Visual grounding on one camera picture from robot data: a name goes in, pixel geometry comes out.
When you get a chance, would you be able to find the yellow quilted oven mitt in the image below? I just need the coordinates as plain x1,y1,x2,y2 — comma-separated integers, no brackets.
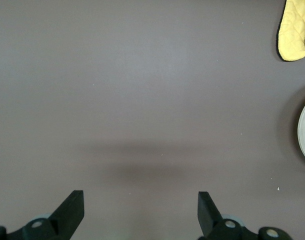
276,0,305,62

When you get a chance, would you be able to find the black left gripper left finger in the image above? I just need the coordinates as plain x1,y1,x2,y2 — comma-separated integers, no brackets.
7,190,84,240

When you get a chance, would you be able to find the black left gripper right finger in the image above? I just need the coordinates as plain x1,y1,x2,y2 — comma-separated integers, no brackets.
197,191,243,240

